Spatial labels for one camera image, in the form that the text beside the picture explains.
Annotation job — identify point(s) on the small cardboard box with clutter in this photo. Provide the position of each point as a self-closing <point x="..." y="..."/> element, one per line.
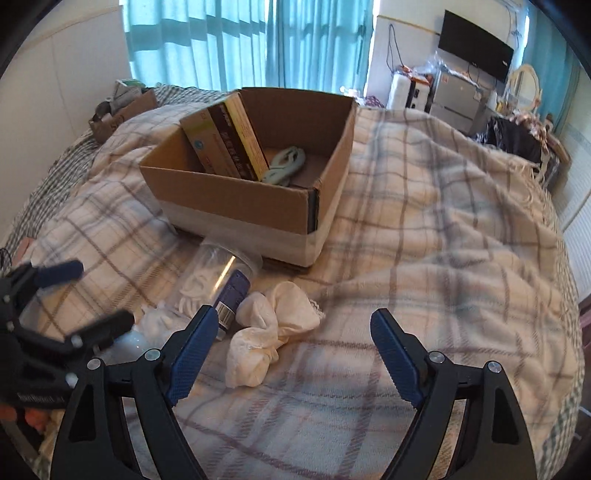
<point x="129" y="98"/>

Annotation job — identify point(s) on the teal right curtain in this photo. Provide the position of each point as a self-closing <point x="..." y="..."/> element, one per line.
<point x="555" y="64"/>

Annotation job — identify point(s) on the black jacket on chair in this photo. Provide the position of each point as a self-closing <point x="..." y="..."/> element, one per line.
<point x="511" y="138"/>

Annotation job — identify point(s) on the black wall television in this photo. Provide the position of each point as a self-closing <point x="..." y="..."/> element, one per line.
<point x="480" y="48"/>

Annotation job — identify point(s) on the open cardboard box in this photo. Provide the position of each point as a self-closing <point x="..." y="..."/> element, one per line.
<point x="288" y="224"/>

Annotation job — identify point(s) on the white cloth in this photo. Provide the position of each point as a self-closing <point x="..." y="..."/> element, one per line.
<point x="267" y="320"/>

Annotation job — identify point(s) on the clear plastic floss jar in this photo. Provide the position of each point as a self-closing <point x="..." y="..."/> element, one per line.
<point x="219" y="275"/>

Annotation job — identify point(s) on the yellow maroon product box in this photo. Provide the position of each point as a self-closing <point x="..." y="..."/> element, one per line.
<point x="225" y="142"/>

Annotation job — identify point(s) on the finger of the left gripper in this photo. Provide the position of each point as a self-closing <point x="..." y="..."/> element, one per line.
<point x="93" y="337"/>
<point x="32" y="278"/>

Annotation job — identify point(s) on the plaid beige blanket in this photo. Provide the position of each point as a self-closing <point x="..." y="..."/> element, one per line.
<point x="457" y="240"/>

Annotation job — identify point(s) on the silver mini fridge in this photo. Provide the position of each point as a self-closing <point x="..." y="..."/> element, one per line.
<point x="456" y="100"/>

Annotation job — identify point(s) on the grey checked bed sheet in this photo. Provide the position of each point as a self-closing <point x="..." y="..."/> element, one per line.
<point x="71" y="169"/>

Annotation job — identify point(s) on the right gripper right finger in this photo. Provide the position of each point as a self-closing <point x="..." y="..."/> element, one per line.
<point x="493" y="441"/>

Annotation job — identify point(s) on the white sliding wardrobe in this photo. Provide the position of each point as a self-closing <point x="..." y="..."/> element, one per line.
<point x="572" y="199"/>

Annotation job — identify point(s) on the teal window curtain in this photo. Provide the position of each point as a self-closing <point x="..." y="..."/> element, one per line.
<point x="227" y="45"/>

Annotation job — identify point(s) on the white suitcase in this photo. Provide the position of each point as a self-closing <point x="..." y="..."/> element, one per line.
<point x="408" y="92"/>

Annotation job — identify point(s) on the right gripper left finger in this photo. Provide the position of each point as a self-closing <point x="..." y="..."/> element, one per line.
<point x="93" y="440"/>

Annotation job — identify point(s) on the oval white vanity mirror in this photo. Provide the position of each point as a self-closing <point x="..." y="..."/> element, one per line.
<point x="524" y="93"/>

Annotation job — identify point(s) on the white ceramic animal figurine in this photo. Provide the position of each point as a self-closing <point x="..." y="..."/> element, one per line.
<point x="151" y="332"/>

